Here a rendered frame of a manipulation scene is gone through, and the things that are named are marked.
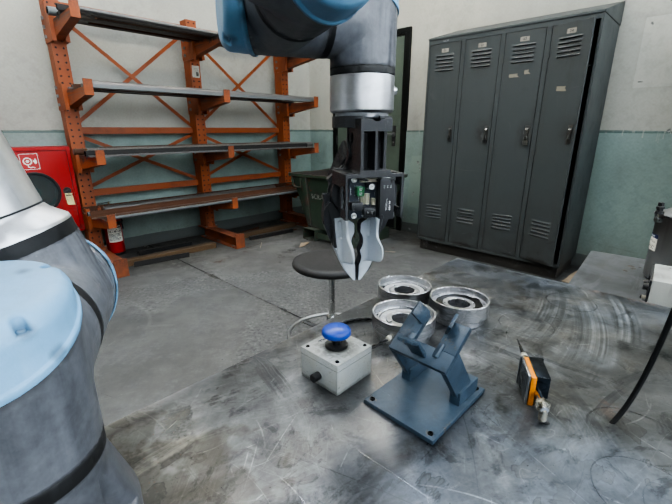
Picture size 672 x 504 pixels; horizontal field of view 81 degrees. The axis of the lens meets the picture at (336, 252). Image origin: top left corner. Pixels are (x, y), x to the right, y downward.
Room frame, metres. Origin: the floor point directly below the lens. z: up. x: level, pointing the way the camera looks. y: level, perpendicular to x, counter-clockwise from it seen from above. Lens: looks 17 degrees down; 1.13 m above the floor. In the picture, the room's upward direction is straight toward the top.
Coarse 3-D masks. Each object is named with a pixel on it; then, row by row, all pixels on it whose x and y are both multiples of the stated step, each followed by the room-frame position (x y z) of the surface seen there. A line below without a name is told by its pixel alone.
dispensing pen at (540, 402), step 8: (520, 344) 0.52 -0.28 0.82; (520, 352) 0.50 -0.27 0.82; (536, 360) 0.45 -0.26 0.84; (536, 368) 0.43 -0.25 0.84; (544, 368) 0.43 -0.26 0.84; (536, 376) 0.41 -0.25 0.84; (544, 376) 0.41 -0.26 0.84; (536, 384) 0.41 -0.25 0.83; (544, 384) 0.41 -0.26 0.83; (536, 392) 0.41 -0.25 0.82; (544, 392) 0.41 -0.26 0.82; (536, 400) 0.39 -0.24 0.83; (544, 400) 0.38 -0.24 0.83; (536, 408) 0.38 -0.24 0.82; (544, 408) 0.38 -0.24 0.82; (544, 416) 0.38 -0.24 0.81
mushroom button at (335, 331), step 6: (330, 324) 0.49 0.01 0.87; (336, 324) 0.49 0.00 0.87; (342, 324) 0.49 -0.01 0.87; (324, 330) 0.47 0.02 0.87; (330, 330) 0.47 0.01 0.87; (336, 330) 0.47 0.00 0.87; (342, 330) 0.47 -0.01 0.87; (348, 330) 0.47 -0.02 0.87; (324, 336) 0.47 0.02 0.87; (330, 336) 0.46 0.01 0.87; (336, 336) 0.46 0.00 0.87; (342, 336) 0.46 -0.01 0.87; (348, 336) 0.47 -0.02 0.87; (336, 342) 0.47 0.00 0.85
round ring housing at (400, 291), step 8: (384, 280) 0.75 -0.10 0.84; (392, 280) 0.76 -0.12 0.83; (400, 280) 0.76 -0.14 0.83; (408, 280) 0.76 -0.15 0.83; (416, 280) 0.75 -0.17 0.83; (424, 280) 0.74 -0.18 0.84; (392, 288) 0.72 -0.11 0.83; (400, 288) 0.74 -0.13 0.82; (408, 288) 0.73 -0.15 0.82; (416, 288) 0.72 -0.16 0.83; (424, 288) 0.72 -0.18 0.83; (384, 296) 0.69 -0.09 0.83; (392, 296) 0.67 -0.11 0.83; (400, 296) 0.67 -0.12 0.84; (408, 296) 0.66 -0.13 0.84; (416, 296) 0.67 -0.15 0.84; (424, 296) 0.67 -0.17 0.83
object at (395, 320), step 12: (396, 300) 0.64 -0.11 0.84; (408, 300) 0.64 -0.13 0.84; (372, 312) 0.59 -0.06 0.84; (396, 312) 0.61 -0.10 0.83; (408, 312) 0.61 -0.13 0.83; (432, 312) 0.60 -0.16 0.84; (372, 324) 0.59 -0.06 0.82; (384, 324) 0.56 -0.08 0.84; (396, 324) 0.57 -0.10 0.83; (432, 324) 0.56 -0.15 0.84; (384, 336) 0.55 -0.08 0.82; (420, 336) 0.54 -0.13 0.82
